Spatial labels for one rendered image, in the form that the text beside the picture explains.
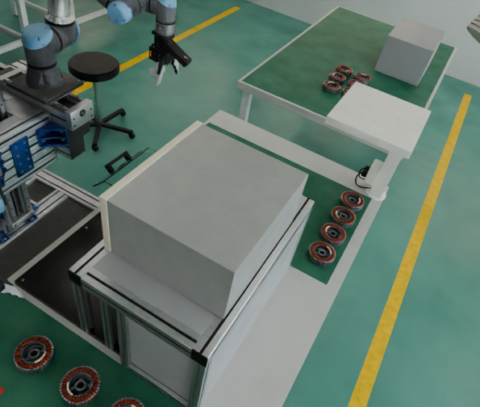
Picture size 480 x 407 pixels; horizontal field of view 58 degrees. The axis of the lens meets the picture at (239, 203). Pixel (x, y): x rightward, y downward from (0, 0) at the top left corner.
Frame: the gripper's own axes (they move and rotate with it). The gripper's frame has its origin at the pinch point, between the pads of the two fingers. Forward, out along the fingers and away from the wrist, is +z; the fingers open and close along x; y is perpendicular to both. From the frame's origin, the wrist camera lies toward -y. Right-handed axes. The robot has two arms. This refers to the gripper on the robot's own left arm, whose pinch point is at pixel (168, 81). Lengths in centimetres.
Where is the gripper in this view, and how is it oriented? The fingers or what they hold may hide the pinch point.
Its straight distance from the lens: 190.7
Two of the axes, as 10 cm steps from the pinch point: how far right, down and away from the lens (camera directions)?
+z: -1.5, 7.0, 7.0
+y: -8.7, -4.3, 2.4
